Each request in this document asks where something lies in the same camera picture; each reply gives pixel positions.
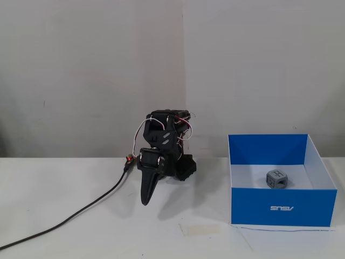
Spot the white red wire bundle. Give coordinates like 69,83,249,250
172,112,196,144

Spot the clear tape piece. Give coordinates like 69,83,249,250
178,223,222,237

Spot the gray block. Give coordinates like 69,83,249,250
265,168,288,190

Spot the black usb cable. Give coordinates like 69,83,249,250
0,161,133,250

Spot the white red servo wire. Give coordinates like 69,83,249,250
133,115,167,159

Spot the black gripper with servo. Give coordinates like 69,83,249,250
136,147,166,207

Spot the blue and white cardboard box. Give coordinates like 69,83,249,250
227,133,338,228

